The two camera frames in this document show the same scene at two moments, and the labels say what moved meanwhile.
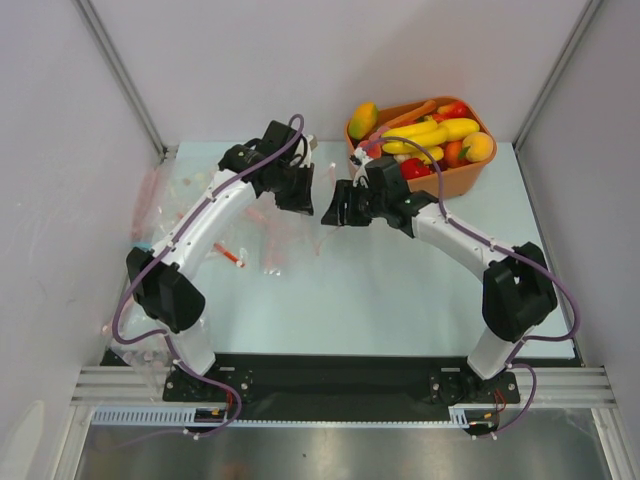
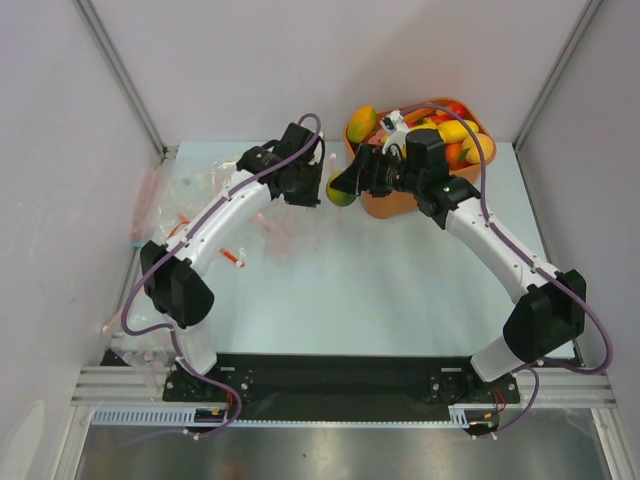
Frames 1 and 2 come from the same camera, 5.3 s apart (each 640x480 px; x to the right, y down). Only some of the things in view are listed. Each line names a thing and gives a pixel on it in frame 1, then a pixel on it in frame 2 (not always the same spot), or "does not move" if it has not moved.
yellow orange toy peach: x=480 y=147 does not move
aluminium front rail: x=100 y=384 does not move
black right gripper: x=354 y=203 → x=364 y=171
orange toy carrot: x=427 y=107 does not move
